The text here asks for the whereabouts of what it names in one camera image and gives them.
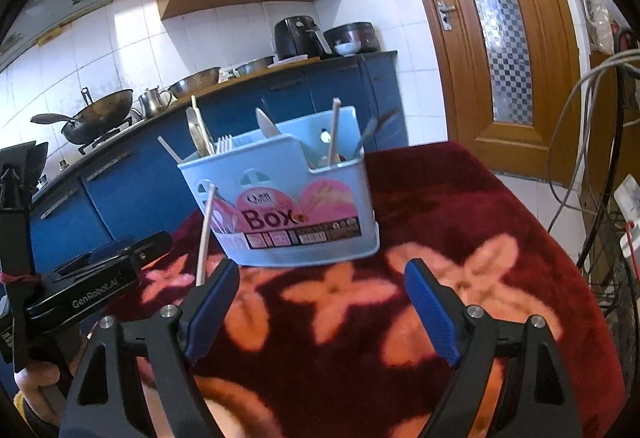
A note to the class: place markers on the wooden chopstick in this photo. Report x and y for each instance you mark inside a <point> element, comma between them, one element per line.
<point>205,238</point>
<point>194,106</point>

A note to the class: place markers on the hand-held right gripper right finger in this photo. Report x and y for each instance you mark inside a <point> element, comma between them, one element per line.
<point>435,313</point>

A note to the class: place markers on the white plastic bag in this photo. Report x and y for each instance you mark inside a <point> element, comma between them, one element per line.
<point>597,18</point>

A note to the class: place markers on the blue kitchen base cabinets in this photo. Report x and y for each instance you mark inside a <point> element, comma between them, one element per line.
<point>280,103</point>

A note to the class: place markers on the black gas stove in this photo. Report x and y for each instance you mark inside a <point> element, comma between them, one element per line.
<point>107,136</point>

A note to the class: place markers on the steel kettle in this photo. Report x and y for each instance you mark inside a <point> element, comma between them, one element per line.
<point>152,103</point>

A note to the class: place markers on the black wok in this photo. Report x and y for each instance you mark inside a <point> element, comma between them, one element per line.
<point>100,116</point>

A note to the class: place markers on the large steel bowl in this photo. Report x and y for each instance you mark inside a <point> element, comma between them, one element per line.
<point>195,81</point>

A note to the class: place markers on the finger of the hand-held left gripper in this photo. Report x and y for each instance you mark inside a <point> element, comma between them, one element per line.
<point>112,249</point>
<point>152,245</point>

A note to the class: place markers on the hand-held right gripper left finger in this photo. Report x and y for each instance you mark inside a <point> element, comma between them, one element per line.
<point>210,313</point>

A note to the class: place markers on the wooden door with glass pane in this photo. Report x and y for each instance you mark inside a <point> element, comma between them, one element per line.
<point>430,83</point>

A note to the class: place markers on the dark rice cooker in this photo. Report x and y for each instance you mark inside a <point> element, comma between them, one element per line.
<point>352,34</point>

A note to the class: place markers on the white cutting board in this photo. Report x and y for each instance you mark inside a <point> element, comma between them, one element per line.
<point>295,61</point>

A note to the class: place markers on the person's left hand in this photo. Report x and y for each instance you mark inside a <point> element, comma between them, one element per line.
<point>37,375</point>

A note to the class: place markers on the red floral blanket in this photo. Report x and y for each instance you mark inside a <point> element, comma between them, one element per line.
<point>450,218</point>

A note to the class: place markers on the person's left forearm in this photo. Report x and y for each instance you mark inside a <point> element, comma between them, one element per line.
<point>19,402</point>

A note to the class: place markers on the white bowl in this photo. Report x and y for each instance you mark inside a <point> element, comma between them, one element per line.
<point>346,49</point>

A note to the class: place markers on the light blue utensil holder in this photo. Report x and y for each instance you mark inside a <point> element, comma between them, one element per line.
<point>362,198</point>

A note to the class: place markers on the black air fryer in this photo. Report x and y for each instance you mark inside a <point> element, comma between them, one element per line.
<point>297,38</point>

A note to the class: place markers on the small steel bowl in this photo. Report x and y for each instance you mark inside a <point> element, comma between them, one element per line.
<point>255,65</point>

